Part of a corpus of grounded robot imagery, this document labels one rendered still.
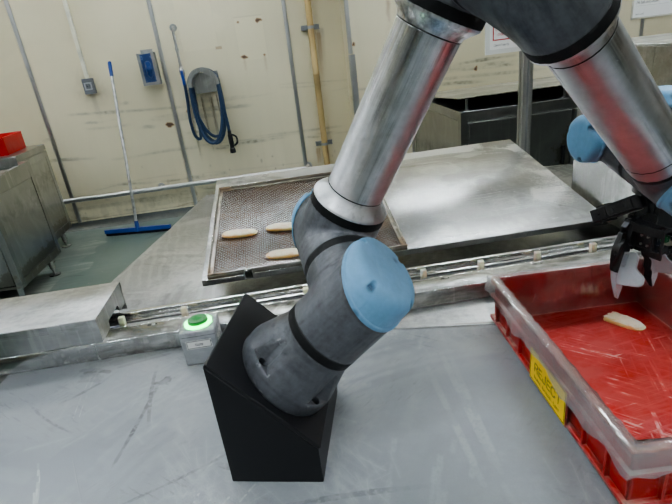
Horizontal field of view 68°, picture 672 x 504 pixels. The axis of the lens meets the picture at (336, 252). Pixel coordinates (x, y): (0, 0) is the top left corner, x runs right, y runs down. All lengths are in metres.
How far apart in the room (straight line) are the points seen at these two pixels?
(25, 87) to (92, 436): 4.40
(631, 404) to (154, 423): 0.77
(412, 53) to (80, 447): 0.79
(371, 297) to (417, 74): 0.27
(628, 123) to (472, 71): 4.46
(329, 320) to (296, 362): 0.08
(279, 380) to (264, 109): 4.18
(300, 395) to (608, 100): 0.51
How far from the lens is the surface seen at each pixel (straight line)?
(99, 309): 1.17
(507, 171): 1.68
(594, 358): 1.00
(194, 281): 1.43
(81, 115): 5.05
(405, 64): 0.63
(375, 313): 0.62
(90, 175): 5.14
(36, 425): 1.08
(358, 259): 0.62
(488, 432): 0.83
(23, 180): 4.01
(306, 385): 0.69
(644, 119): 0.67
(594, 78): 0.60
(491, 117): 2.95
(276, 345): 0.69
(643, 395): 0.94
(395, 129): 0.65
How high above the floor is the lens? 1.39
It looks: 23 degrees down
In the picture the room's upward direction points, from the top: 7 degrees counter-clockwise
